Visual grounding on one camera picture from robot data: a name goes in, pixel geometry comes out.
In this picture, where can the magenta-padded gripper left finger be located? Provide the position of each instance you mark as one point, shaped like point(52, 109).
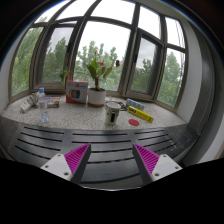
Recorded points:
point(76, 158)

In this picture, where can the light blue box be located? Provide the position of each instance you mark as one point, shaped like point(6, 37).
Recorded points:
point(135, 104)

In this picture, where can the red and white filament box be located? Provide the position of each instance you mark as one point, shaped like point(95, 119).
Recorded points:
point(76, 92)

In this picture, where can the long yellow box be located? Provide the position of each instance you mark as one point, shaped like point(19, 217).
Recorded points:
point(140, 114)

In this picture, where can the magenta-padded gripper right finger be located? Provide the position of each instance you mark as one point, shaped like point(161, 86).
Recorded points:
point(147, 159)

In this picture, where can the flat round red coaster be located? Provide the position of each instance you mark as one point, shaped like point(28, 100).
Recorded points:
point(133, 122)

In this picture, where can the white mug with dark print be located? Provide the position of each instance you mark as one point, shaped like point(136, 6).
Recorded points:
point(111, 115)

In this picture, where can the potted plant in white pot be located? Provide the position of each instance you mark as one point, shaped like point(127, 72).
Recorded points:
point(96, 97)

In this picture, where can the clear blue-capped water bottle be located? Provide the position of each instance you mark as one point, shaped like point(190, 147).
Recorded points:
point(43, 108)

